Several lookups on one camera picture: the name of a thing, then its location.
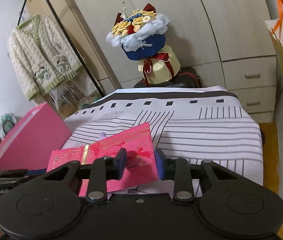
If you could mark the red envelope card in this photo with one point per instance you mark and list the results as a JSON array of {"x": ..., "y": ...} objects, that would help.
[{"x": 140, "y": 167}]

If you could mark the cream knitted cardigan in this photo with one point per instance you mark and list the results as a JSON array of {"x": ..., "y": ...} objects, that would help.
[{"x": 44, "y": 57}]

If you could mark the flower bouquet blue wrap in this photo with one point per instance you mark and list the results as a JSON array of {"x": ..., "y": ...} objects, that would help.
[{"x": 142, "y": 38}]

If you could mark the purple plush toy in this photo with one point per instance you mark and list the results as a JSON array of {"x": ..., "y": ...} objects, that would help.
[{"x": 102, "y": 135}]

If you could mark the black clothes rack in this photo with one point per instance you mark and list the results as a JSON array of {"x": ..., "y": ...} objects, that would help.
[{"x": 56, "y": 35}]

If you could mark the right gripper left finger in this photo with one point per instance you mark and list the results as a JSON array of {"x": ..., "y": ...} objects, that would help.
[{"x": 102, "y": 170}]

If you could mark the pink cardboard box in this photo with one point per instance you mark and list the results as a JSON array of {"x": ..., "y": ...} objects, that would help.
[{"x": 30, "y": 143}]

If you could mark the beige wardrobe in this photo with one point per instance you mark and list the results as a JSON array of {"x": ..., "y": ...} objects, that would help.
[{"x": 225, "y": 41}]

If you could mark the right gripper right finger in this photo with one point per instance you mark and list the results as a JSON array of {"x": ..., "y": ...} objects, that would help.
[{"x": 177, "y": 170}]

